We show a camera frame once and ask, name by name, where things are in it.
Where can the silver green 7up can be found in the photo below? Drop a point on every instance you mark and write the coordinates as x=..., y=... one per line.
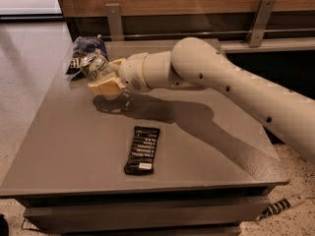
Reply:
x=96, y=67

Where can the grey table drawer front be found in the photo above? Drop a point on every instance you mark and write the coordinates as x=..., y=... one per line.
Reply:
x=139, y=215

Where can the black snack bar wrapper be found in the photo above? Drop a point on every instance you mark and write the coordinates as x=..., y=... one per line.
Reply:
x=142, y=151

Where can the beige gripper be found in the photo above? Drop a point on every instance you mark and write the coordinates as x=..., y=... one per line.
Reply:
x=131, y=71

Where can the metal wall bracket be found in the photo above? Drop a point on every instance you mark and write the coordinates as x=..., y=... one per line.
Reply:
x=114, y=21
x=255, y=36

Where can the blue kettle chips bag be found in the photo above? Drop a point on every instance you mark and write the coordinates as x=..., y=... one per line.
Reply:
x=83, y=46

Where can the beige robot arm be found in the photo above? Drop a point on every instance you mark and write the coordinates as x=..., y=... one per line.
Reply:
x=194, y=63

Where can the right metal wall bracket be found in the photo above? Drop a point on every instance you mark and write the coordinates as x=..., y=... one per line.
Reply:
x=255, y=36

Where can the dark object on floor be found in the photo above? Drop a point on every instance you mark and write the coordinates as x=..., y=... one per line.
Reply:
x=4, y=228

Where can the left metal wall bracket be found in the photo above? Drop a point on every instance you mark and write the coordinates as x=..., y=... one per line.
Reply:
x=114, y=21

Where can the horizontal metal rail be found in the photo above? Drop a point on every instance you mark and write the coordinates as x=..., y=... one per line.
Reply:
x=226, y=35

